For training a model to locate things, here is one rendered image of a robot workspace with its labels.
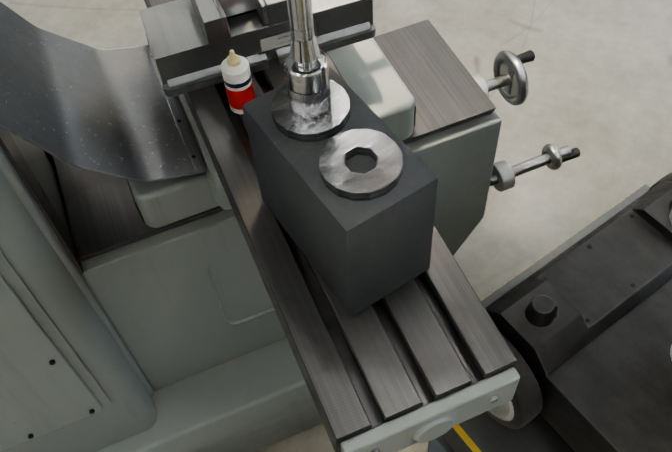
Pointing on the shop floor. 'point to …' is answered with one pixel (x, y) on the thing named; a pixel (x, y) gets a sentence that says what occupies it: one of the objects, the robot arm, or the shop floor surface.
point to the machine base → (230, 407)
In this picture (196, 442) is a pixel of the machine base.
